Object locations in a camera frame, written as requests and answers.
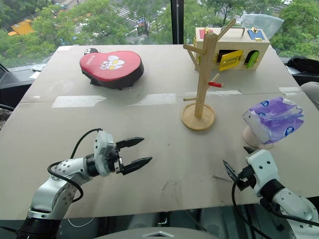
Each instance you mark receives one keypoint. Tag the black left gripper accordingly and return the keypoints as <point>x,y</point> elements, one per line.
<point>119,164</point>

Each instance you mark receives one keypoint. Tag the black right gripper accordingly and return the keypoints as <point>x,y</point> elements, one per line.
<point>246,180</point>

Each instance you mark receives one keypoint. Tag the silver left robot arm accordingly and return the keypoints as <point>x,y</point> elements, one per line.
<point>57,189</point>

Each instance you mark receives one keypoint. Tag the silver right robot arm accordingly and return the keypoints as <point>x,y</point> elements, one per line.
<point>289,201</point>

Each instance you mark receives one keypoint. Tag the wooden mug tree stand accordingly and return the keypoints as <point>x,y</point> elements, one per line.
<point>203,82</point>

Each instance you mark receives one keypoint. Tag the purple plastic tissue pack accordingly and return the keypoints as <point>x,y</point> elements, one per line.
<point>274,119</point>

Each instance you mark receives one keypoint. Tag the white tape strip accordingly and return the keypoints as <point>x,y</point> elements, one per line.
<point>290,90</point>
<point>224,93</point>
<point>77,101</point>

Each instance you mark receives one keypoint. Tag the red marker pen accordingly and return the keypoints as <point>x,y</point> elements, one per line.
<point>216,84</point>

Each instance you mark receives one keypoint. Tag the grey robot torso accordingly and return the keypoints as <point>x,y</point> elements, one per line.
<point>154,234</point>

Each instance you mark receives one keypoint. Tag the red heart-shaped pad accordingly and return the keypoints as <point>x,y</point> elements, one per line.
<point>112,68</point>

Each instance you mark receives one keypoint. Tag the grey rounded chair back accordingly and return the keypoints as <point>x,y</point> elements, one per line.
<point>311,93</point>

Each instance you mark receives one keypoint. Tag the wooden lock busy box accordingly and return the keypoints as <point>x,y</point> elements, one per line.
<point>239,53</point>

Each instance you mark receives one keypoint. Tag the black paw-print item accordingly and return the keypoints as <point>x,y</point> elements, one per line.
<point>90,51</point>

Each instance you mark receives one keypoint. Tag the black bag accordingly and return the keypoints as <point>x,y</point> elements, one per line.
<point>301,64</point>

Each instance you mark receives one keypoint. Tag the clear plastic bag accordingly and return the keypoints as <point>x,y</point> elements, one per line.
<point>264,23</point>

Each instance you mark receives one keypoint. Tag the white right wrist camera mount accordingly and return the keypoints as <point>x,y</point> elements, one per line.
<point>263,166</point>

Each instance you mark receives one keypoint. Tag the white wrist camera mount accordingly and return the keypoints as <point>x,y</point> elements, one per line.
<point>263,166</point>
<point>103,154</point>

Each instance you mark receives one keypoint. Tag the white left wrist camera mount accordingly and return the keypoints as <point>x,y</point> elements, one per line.
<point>103,154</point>

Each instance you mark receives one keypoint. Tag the black window frame post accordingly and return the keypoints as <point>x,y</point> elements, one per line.
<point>177,21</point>

